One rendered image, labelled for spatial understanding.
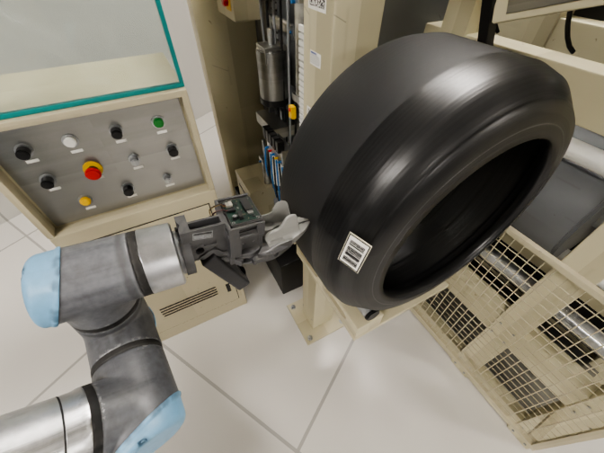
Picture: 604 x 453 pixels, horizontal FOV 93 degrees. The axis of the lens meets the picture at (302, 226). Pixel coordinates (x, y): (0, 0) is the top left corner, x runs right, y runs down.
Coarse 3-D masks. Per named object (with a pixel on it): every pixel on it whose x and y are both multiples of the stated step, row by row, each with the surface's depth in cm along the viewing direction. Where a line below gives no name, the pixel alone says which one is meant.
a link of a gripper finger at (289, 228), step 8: (288, 216) 44; (296, 216) 45; (288, 224) 45; (296, 224) 46; (304, 224) 49; (272, 232) 44; (280, 232) 45; (288, 232) 46; (296, 232) 47; (304, 232) 49; (272, 240) 46; (280, 240) 46; (296, 240) 48
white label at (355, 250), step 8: (352, 240) 43; (360, 240) 42; (344, 248) 45; (352, 248) 44; (360, 248) 43; (368, 248) 42; (344, 256) 46; (352, 256) 45; (360, 256) 44; (352, 264) 45; (360, 264) 44
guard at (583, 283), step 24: (528, 240) 79; (480, 264) 96; (528, 264) 81; (552, 264) 75; (480, 312) 103; (576, 312) 74; (600, 312) 69; (504, 336) 97; (456, 360) 123; (480, 360) 112; (480, 384) 116; (528, 384) 95; (504, 408) 109; (552, 408) 90; (552, 432) 94; (576, 432) 87; (600, 432) 79
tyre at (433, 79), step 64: (384, 64) 45; (448, 64) 41; (512, 64) 39; (320, 128) 48; (384, 128) 40; (448, 128) 37; (512, 128) 39; (320, 192) 47; (384, 192) 40; (448, 192) 41; (512, 192) 71; (320, 256) 51; (384, 256) 46; (448, 256) 81
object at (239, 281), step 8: (216, 256) 42; (208, 264) 42; (216, 264) 43; (224, 264) 44; (216, 272) 44; (224, 272) 45; (232, 272) 46; (240, 272) 49; (232, 280) 48; (240, 280) 49; (248, 280) 50; (240, 288) 50
